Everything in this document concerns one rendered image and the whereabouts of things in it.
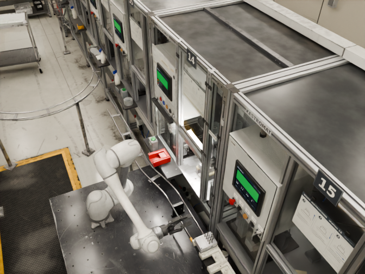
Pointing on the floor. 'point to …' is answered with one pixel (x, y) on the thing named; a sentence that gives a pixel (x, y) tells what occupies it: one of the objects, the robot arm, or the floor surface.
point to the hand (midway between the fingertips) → (188, 220)
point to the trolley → (19, 20)
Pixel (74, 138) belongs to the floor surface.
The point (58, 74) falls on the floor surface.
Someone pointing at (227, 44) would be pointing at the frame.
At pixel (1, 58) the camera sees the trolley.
